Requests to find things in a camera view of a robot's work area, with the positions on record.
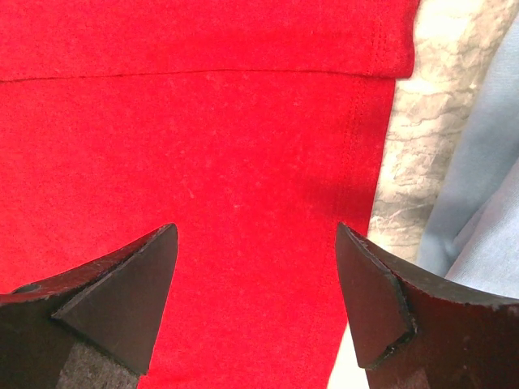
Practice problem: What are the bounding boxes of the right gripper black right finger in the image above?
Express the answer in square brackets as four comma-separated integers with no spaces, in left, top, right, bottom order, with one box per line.
[336,224,518,389]

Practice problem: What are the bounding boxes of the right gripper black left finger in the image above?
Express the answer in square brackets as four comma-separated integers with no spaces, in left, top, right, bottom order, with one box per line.
[1,224,178,388]

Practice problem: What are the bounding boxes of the red t shirt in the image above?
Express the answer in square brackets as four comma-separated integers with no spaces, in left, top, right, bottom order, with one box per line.
[1,1,418,388]

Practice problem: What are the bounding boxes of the folded grey-blue t shirt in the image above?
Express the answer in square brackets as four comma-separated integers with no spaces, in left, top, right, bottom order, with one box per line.
[417,22,518,298]

